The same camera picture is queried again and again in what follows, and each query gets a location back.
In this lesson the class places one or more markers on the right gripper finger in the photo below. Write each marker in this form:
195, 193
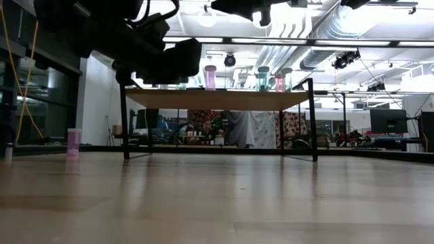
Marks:
240, 6

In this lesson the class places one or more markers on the pink medicine bottle white cap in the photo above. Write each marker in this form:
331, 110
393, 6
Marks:
74, 140
210, 79

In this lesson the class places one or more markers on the salmon medicine bottle white cap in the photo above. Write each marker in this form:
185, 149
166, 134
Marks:
278, 84

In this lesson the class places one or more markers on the black monitor on arm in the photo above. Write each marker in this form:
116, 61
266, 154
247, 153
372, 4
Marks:
388, 121

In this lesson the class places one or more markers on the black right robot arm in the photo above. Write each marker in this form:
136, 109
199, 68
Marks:
354, 3

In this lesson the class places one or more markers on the white LED light strip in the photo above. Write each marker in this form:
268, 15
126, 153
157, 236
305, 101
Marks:
268, 40
417, 43
352, 43
203, 39

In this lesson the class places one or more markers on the white round pendant lamp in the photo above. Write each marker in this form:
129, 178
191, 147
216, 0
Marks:
207, 20

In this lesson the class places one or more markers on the silver ceiling pipes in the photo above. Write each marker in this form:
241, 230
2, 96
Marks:
281, 51

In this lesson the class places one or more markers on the black ceiling spotlight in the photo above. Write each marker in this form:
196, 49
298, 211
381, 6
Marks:
340, 62
376, 87
230, 60

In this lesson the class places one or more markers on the mandala pattern tapestry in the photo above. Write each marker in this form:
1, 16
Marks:
195, 115

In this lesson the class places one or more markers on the black desk monitor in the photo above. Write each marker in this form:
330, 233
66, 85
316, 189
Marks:
151, 118

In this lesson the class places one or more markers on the person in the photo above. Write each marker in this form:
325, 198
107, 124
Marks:
205, 127

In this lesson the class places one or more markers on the cardboard box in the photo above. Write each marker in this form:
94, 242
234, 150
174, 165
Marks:
116, 129

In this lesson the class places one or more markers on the potted plant white pot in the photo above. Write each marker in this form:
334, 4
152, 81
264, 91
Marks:
219, 139

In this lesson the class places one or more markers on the grey hanging cloth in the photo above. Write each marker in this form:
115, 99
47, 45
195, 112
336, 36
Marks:
240, 125

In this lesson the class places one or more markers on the white patterned hanging cloth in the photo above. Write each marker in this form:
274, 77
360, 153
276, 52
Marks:
264, 130

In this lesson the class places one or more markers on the brown floral hanging cloth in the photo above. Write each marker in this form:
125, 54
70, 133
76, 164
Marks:
291, 127

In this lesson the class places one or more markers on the red black equipment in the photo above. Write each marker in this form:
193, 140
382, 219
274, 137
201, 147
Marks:
352, 139

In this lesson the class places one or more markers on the blue top desk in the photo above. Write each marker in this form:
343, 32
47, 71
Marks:
390, 139

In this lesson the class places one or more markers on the white cylinder dark top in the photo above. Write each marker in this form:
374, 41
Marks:
9, 154

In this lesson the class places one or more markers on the black standing panel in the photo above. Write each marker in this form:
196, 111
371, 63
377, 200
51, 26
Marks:
428, 132

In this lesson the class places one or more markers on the wooden shelf black metal frame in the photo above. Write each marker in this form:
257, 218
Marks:
217, 100

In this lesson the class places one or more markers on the silver ventilation duct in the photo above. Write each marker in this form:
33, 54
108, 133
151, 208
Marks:
318, 57

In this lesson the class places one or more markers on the black background rig frame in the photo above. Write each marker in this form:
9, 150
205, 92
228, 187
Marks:
344, 118

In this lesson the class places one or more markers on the black table edge rail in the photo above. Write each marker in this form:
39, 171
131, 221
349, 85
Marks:
400, 156

